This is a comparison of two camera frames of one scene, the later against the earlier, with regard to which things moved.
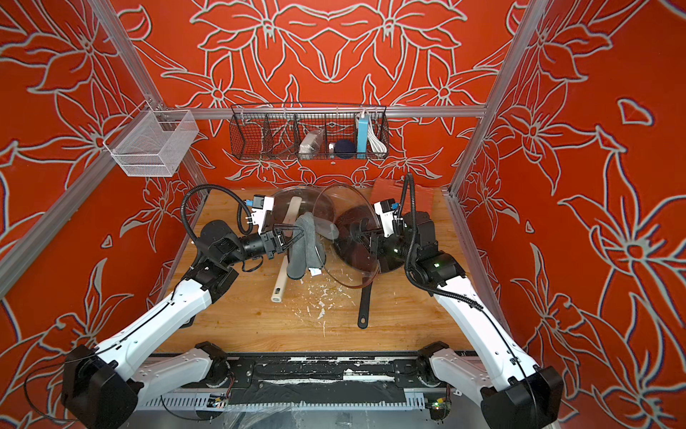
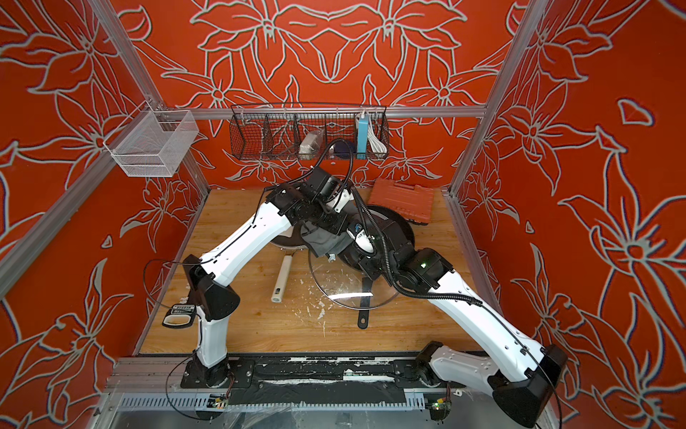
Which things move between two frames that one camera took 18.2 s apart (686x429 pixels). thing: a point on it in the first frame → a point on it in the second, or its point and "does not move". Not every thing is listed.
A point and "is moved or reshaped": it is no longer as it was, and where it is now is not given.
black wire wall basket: x=316 y=131 does not move
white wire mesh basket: x=152 y=145 does not move
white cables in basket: x=377 y=144 does not move
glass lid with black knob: x=350 y=235 is moved or reshaped
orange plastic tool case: x=387 y=189 does not move
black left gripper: x=272 y=242 → x=342 y=222
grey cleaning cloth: x=307 y=252 is moved or reshaped
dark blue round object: x=345 y=148 does not move
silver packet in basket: x=313 y=141 does not move
